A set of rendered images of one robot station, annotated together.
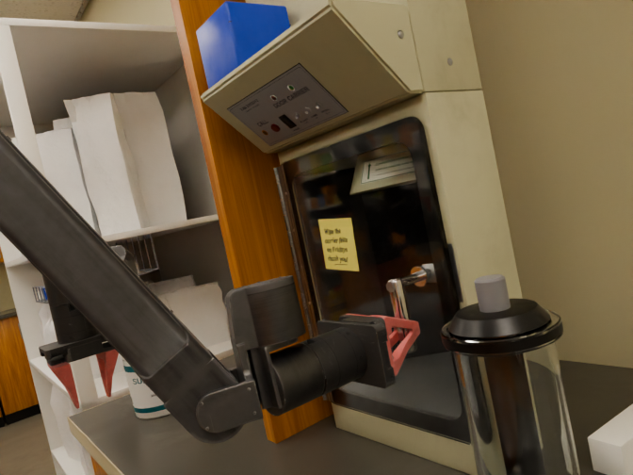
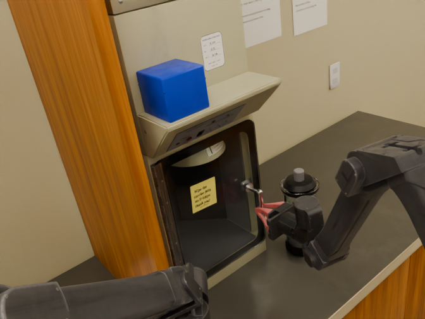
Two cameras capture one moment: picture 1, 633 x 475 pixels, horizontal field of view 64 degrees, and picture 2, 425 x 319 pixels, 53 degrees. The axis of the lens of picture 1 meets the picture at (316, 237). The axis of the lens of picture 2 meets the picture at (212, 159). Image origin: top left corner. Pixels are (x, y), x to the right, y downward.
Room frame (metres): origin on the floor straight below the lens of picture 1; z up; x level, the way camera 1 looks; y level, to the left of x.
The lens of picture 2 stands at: (0.67, 0.88, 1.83)
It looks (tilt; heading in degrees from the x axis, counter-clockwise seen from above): 28 degrees down; 272
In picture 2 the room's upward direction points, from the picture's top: 9 degrees counter-clockwise
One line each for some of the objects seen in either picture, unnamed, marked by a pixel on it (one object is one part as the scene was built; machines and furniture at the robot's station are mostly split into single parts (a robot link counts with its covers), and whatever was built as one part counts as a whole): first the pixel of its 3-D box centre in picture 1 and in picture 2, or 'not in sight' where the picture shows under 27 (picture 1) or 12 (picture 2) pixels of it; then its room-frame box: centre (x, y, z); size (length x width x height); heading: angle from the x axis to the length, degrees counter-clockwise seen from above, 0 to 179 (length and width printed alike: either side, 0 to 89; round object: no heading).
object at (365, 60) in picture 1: (297, 93); (215, 116); (0.68, -0.01, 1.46); 0.32 x 0.12 x 0.10; 36
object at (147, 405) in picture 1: (157, 375); not in sight; (1.14, 0.42, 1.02); 0.13 x 0.13 x 0.15
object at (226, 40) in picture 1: (247, 49); (172, 89); (0.76, 0.04, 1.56); 0.10 x 0.10 x 0.09; 36
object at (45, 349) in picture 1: (75, 326); not in sight; (0.76, 0.38, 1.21); 0.10 x 0.07 x 0.07; 126
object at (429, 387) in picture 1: (365, 284); (217, 207); (0.71, -0.05, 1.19); 0.30 x 0.01 x 0.40; 36
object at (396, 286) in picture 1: (411, 309); (256, 201); (0.61, -0.09, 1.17); 0.05 x 0.03 x 0.10; 126
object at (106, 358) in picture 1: (92, 369); not in sight; (0.77, 0.37, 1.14); 0.07 x 0.07 x 0.09; 36
